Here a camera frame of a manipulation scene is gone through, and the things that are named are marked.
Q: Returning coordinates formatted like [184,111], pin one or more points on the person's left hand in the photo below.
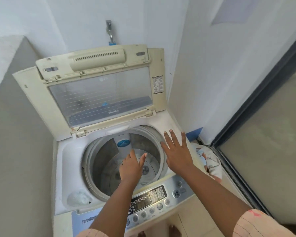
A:
[130,170]

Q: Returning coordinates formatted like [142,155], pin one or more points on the person's right hand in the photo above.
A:
[178,157]

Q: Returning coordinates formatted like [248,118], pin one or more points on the orange white clothes item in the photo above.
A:
[215,165]

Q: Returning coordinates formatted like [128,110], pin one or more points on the cream blue washing machine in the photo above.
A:
[69,157]

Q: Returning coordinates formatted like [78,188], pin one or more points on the cream washing machine lid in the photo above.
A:
[101,96]

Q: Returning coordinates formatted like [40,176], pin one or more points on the person's left forearm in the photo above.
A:
[113,209]

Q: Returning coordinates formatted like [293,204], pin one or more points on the person's left foot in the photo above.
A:
[141,234]

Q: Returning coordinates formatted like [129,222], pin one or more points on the person's foot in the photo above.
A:
[174,231]
[141,234]

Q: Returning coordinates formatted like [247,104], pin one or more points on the person's right foot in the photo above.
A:
[174,231]

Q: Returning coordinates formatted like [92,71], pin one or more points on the blue tape strip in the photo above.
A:
[194,134]

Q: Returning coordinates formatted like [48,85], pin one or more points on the metal water tap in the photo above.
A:
[109,29]

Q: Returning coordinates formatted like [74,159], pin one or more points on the grey stone ledge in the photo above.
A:
[2,59]

